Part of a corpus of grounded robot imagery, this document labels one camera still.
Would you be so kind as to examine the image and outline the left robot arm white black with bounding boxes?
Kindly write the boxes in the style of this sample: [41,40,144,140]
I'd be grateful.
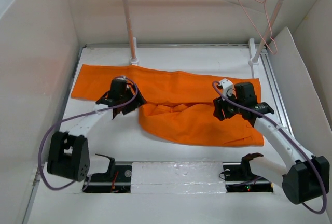
[47,76,146,182]

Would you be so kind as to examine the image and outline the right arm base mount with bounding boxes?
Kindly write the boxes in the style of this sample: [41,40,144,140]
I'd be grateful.
[219,162,274,193]

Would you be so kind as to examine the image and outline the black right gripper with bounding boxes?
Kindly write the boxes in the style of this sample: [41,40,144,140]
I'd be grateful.
[213,89,244,121]

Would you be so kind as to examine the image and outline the pink wire hanger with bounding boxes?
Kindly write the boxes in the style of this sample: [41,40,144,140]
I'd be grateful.
[234,0,279,54]

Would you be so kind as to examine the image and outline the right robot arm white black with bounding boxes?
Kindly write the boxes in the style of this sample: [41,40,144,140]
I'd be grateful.
[212,79,330,214]

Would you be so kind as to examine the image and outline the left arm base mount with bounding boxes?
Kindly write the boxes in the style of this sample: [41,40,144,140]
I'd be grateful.
[82,163,132,193]

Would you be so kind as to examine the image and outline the orange trousers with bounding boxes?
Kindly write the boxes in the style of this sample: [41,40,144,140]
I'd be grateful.
[71,65,264,147]

